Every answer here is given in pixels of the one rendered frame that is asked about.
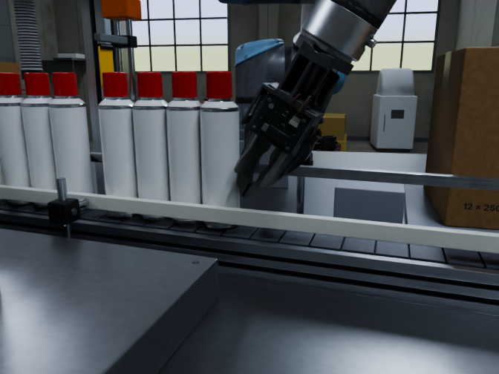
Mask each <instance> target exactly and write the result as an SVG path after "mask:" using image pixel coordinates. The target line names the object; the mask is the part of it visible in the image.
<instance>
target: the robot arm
mask: <svg viewBox="0 0 499 374"><path fill-rule="evenodd" d="M218 1H219V2H220V3H223V4H242V5H243V6H248V5H250V4H302V9H301V31H300V32H299V33H298V34H296V35H295V36H294V39H293V45H290V46H284V43H283V40H282V39H264V40H258V41H254V42H248V43H245V44H242V45H240V46H239V47H238V48H237V49H236V52H235V65H234V67H235V104H236V105H237V106H238V107H239V108H240V110H239V140H244V148H243V150H242V152H241V156H240V158H239V160H238V161H237V163H236V165H235V168H234V171H235V173H238V188H239V193H240V195H241V196H242V197H244V198H248V197H252V196H255V195H257V194H260V193H261V192H263V191H264V190H266V189H267V188H269V187H270V186H271V185H273V184H274V183H276V182H278V181H279V180H280V179H281V178H282V177H284V176H286V175H287V174H289V173H290V172H291V171H293V170H295V169H296V168H298V167H299V166H300V165H301V164H302V163H303V162H305V160H306V159H307V158H308V157H309V156H310V154H311V152H312V150H313V146H314V145H315V143H316V141H317V140H318V139H319V138H320V137H319V136H318V135H316V131H317V128H318V126H319V124H322V123H324V119H323V116H324V114H325V111H326V109H327V106H328V104H329V101H330V99H331V97H332V95H333V94H337V93H338V92H340V90H341V89H342V87H343V85H344V83H345V80H346V77H347V76H348V75H349V73H350V72H351V70H352V69H353V67H354V65H352V64H351V62H352V61H355V62H358V61H359V60H360V58H361V57H362V55H363V53H364V52H365V46H368V47H369V48H374V47H375V45H376V40H375V39H373V38H371V37H372V36H374V35H375V34H376V32H377V31H378V29H379V28H380V27H381V25H382V23H383V22H384V21H385V19H386V17H387V16H388V14H389V13H390V11H391V9H392V7H393V6H394V5H395V3H396V1H397V0H218ZM271 145H273V146H275V147H276V148H275V149H274V150H273V152H272V153H271V155H270V162H269V165H268V166H267V167H266V168H265V169H264V170H263V171H261V172H260V174H259V177H258V179H257V180H256V181H254V182H253V180H252V179H253V174H254V172H255V170H256V169H257V168H258V167H259V160H260V159H261V156H262V155H263V154H264V153H265V152H267V151H269V149H270V146H271Z"/></svg>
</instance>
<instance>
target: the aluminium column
mask: <svg viewBox="0 0 499 374"><path fill-rule="evenodd" d="M80 4H81V12H82V28H83V36H84V45H85V61H86V69H87V78H88V94H89V102H90V111H91V127H92V135H93V144H94V152H100V153H102V147H101V138H100V121H99V112H98V107H97V106H98V104H100V103H101V101H103V100H104V99H105V97H104V96H103V94H104V93H103V87H102V86H101V76H100V59H99V50H98V48H97V44H98V43H100V44H107V45H110V44H111V43H109V42H98V41H94V33H104V34H109V35H114V21H113V20H110V19H104V18H103V17H102V4H101V0H80ZM112 53H113V63H114V72H117V61H116V51H115V48H114V49H113V50H112ZM95 168H96V176H97V192H98V194H104V195H105V182H104V173H103V164H102V163H95Z"/></svg>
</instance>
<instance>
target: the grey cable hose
mask: <svg viewBox="0 0 499 374"><path fill-rule="evenodd" d="M13 2H14V4H13V5H14V8H15V10H14V11H15V13H14V14H16V15H15V17H16V19H15V20H16V23H17V25H16V26H17V28H16V29H17V32H18V33H17V35H18V38H19V39H18V41H19V42H18V43H19V47H20V48H19V49H20V51H19V52H20V54H19V55H20V56H21V57H20V58H21V60H20V61H22V62H21V64H22V65H21V66H22V69H21V75H22V79H25V78H24V73H43V70H42V69H41V60H40V59H41V57H39V56H41V55H40V54H39V53H40V52H39V50H40V49H39V48H38V47H39V46H38V44H39V43H38V41H39V40H38V38H39V37H37V36H38V34H37V33H38V32H37V30H38V29H37V28H36V27H38V26H36V24H37V23H36V21H37V20H35V18H36V17H35V15H36V14H35V8H34V7H35V5H34V3H35V2H34V0H13Z"/></svg>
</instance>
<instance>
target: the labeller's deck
mask: <svg viewBox="0 0 499 374"><path fill-rule="evenodd" d="M218 297H219V285H218V259H217V258H213V257H203V256H197V255H188V254H181V253H176V252H166V251H160V250H154V249H144V248H139V247H133V246H123V245H117V244H111V243H101V242H96V241H89V240H80V239H74V238H69V237H58V236H53V235H47V234H37V233H31V232H21V231H15V230H9V229H0V374H157V373H158V372H159V371H160V369H161V368H162V367H163V365H164V364H165V363H166V362H167V361H168V360H169V358H170V357H171V356H172V355H173V353H174V352H175V351H176V349H177V348H178V347H179V346H180V345H181V344H182V342H183V341H184V340H185V338H186V337H187V336H188V335H189V333H190V332H191V331H192V330H193V329H194V328H195V326H196V325H197V324H198V322H199V321H200V320H201V318H202V317H203V316H204V315H205V314H206V313H207V311H208V310H209V309H210V307H211V306H212V305H213V303H214V302H216V300H217V299H218Z"/></svg>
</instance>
